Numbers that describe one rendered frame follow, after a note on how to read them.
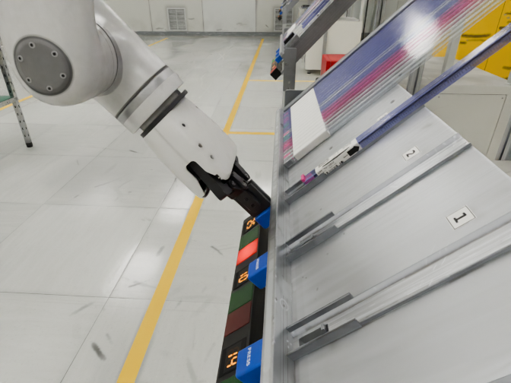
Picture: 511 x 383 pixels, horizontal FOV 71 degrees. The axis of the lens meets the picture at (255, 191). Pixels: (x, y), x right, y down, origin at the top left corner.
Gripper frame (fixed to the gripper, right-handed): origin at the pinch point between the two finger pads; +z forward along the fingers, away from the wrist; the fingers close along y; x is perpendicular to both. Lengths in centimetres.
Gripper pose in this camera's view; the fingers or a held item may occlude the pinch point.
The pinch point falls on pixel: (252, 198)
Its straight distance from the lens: 47.0
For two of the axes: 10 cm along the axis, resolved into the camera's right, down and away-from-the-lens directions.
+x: 7.3, -5.7, -3.8
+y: -0.7, 4.9, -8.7
